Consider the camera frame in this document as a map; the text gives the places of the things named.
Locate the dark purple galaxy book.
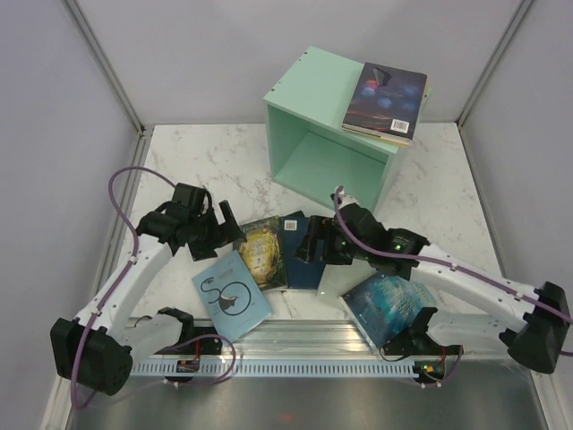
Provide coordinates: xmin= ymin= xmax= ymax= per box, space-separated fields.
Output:
xmin=342 ymin=63 xmax=427 ymax=146

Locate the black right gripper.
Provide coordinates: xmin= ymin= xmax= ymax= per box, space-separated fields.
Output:
xmin=294 ymin=213 xmax=372 ymax=264

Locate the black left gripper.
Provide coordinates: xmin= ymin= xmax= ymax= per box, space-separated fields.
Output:
xmin=188 ymin=201 xmax=245 ymax=262

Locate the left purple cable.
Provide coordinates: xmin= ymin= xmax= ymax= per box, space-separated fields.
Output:
xmin=71 ymin=166 xmax=180 ymax=409

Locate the aluminium corner post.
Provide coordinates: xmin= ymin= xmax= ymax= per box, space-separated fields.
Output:
xmin=456 ymin=0 xmax=536 ymax=129
xmin=61 ymin=0 xmax=146 ymax=136

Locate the green forest cover book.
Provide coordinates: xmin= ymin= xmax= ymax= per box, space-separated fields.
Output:
xmin=233 ymin=216 xmax=287 ymax=291

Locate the yellow book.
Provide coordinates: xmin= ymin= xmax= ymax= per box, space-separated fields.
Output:
xmin=341 ymin=82 xmax=433 ymax=147

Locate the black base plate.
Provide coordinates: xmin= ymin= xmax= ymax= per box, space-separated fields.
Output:
xmin=380 ymin=331 xmax=461 ymax=358
xmin=175 ymin=326 xmax=222 ymax=357

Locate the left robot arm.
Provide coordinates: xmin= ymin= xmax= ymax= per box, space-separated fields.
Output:
xmin=50 ymin=184 xmax=244 ymax=396

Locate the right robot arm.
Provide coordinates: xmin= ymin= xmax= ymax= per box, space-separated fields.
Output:
xmin=295 ymin=187 xmax=572 ymax=374

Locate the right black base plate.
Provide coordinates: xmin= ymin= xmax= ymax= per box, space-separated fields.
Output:
xmin=380 ymin=331 xmax=461 ymax=358

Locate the right aluminium corner post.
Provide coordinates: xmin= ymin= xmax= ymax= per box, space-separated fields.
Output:
xmin=456 ymin=0 xmax=536 ymax=129

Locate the light blue SO book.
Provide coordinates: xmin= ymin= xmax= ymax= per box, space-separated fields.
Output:
xmin=192 ymin=251 xmax=273 ymax=342

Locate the white slotted cable duct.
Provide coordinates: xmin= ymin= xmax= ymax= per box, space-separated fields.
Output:
xmin=132 ymin=357 xmax=417 ymax=378

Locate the teal ocean cover book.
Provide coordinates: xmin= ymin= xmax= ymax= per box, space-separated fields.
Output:
xmin=339 ymin=272 xmax=438 ymax=351

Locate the mint green open cabinet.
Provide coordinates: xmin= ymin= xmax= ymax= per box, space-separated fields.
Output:
xmin=263 ymin=47 xmax=406 ymax=211

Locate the pale green book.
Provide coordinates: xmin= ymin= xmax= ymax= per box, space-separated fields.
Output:
xmin=317 ymin=260 xmax=375 ymax=299

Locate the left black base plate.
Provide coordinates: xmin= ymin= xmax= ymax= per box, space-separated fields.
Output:
xmin=175 ymin=326 xmax=222 ymax=357

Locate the navy blue book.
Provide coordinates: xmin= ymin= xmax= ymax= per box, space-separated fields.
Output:
xmin=280 ymin=211 xmax=326 ymax=290

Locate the left aluminium corner post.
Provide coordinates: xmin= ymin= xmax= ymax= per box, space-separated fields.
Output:
xmin=61 ymin=0 xmax=146 ymax=136

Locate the aluminium rail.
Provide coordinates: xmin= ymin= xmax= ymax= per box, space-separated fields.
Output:
xmin=124 ymin=316 xmax=516 ymax=362

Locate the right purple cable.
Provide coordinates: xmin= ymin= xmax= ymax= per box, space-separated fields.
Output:
xmin=330 ymin=184 xmax=573 ymax=323

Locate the purple cable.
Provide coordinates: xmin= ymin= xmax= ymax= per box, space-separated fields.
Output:
xmin=71 ymin=166 xmax=180 ymax=409
xmin=330 ymin=184 xmax=573 ymax=323

